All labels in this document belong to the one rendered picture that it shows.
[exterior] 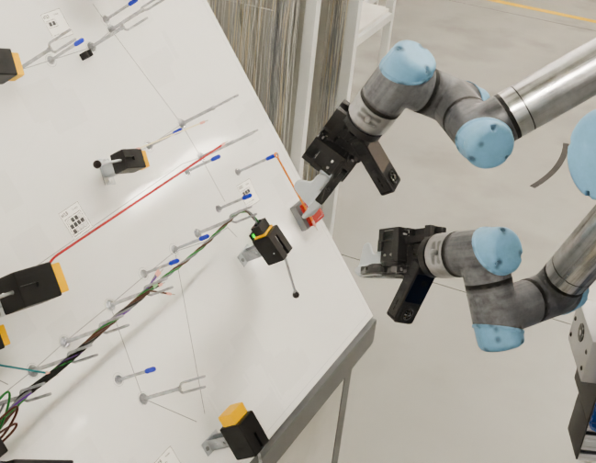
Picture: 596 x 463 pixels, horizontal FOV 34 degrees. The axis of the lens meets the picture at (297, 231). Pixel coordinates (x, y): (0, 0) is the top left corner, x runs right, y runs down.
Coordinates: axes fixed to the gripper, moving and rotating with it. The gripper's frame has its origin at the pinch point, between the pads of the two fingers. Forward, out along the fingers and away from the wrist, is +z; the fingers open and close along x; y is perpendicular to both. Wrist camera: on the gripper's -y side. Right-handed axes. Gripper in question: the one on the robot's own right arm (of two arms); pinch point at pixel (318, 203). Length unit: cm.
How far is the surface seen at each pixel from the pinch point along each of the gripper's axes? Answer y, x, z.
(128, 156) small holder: 29.8, 17.8, 1.6
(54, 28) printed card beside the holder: 54, 7, -2
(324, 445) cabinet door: -35, -9, 63
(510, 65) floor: -57, -452, 179
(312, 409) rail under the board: -23.6, 7.8, 36.0
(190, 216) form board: 17.1, 6.3, 15.2
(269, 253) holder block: 1.6, 2.1, 14.7
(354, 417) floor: -54, -79, 127
